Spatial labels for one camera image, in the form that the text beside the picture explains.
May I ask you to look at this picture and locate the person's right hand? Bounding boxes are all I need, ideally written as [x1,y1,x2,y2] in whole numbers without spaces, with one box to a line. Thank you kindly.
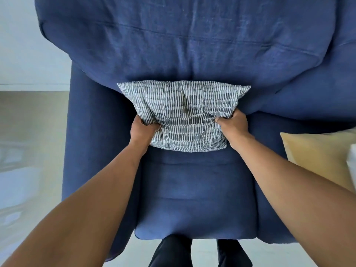
[215,109,250,145]

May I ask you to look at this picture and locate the person's left hand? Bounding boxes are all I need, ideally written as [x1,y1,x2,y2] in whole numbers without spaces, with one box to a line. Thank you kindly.
[130,115,162,149]

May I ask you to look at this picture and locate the grey white patterned cushion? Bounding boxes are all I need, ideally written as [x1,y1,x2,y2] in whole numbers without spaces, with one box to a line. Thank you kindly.
[117,80,251,153]

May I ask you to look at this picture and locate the person's right forearm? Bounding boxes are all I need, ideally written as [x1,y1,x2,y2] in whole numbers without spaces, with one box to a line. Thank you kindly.
[228,133,356,267]

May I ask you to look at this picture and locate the person's left forearm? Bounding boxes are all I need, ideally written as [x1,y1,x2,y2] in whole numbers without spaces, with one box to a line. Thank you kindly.
[0,140,151,267]

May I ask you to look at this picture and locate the blue fabric sofa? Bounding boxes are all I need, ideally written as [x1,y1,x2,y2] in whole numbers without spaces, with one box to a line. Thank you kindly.
[34,0,356,262]

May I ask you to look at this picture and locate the yellow cushion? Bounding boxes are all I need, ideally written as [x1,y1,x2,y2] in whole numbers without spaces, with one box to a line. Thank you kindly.
[280,130,356,193]

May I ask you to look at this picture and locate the person's black trouser legs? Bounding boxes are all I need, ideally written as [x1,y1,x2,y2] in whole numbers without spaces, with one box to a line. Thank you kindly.
[148,234,253,267]

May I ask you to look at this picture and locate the white object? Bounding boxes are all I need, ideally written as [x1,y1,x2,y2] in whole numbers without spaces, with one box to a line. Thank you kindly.
[346,144,356,192]

